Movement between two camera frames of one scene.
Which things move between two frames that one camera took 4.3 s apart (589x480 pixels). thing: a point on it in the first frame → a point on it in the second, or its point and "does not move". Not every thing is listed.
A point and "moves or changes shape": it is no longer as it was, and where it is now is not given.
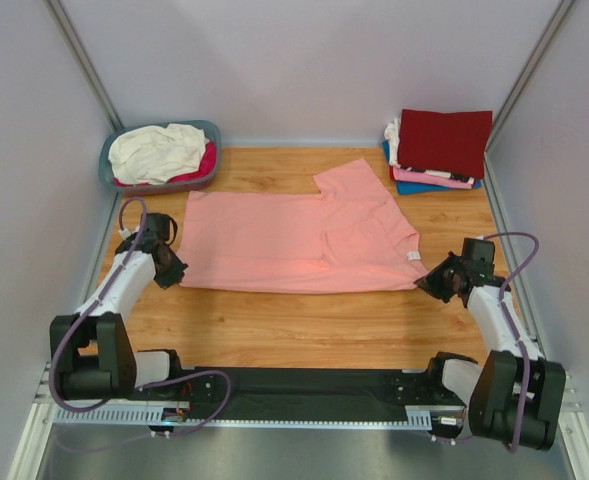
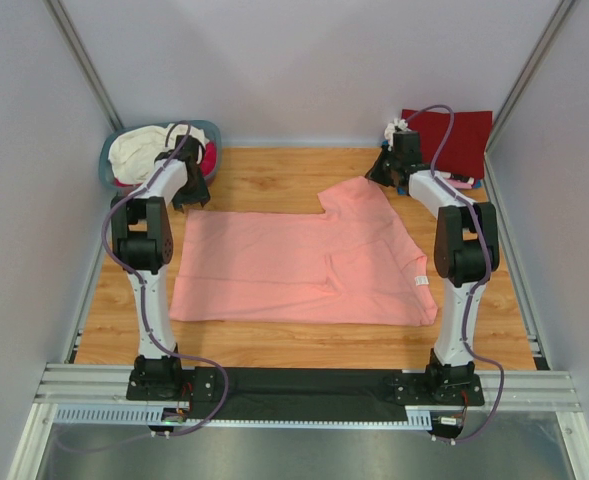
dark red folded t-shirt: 453,143 does not move
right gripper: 429,281 → 375,175
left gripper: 174,276 → 201,195
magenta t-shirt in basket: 205,170 does not move
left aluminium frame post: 79,56 does not move
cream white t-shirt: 157,155 does not move
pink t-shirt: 344,238 moves or changes shape
